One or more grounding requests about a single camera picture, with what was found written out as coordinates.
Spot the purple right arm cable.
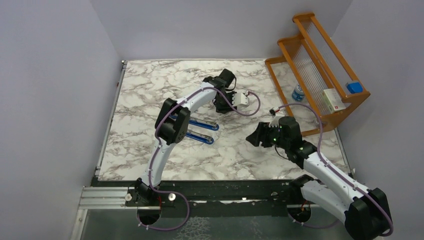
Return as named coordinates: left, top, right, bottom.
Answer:
left=269, top=103, right=395, bottom=238

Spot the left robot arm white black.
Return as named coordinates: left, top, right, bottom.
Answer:
left=134, top=69, right=237, bottom=206

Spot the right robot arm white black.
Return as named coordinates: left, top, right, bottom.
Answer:
left=246, top=116, right=393, bottom=240

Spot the blue black stapler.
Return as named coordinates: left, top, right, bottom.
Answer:
left=188, top=116, right=220, bottom=131

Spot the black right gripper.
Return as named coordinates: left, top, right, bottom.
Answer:
left=246, top=121, right=290, bottom=150

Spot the blue lidded small jar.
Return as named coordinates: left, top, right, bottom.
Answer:
left=291, top=84, right=305, bottom=102

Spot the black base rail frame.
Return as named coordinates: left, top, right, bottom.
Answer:
left=78, top=178, right=319, bottom=219

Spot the orange wooden tiered rack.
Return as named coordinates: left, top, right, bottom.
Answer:
left=265, top=12, right=371, bottom=132

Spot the white red carton box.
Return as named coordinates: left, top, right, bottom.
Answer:
left=322, top=88, right=346, bottom=114

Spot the blue block on rack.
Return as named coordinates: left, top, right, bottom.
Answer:
left=345, top=81, right=364, bottom=94

